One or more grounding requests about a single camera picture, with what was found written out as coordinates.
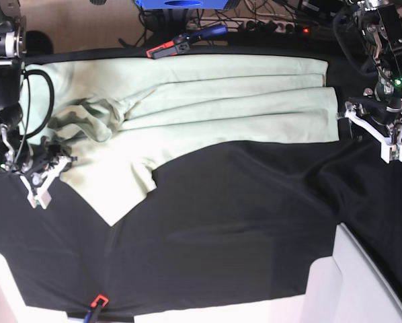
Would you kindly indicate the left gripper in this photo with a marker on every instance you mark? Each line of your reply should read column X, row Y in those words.
column 381, row 119

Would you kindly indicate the red blue clamp bottom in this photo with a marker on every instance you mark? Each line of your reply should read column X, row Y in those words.
column 96, row 307

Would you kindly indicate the black table cloth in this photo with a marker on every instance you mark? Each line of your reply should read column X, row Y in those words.
column 233, row 223

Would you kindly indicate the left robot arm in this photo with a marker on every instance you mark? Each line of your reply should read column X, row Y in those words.
column 379, row 28

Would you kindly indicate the white table frame left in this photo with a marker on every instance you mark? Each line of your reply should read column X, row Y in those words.
column 12, row 305

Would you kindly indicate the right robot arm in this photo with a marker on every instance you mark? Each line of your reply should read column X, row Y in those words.
column 14, row 122

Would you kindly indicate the white table frame right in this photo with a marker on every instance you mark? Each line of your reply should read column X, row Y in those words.
column 348, row 287

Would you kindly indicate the red black clamp top centre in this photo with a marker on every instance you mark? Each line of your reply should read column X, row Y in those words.
column 183, row 42

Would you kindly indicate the white table frame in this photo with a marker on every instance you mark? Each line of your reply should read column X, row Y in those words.
column 348, row 287
column 12, row 305

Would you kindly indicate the light green T-shirt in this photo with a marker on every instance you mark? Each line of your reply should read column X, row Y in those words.
column 123, row 118

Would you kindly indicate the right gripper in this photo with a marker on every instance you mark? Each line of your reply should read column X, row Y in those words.
column 41, row 165

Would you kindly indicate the black power strip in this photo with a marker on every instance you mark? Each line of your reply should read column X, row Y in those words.
column 273, row 26

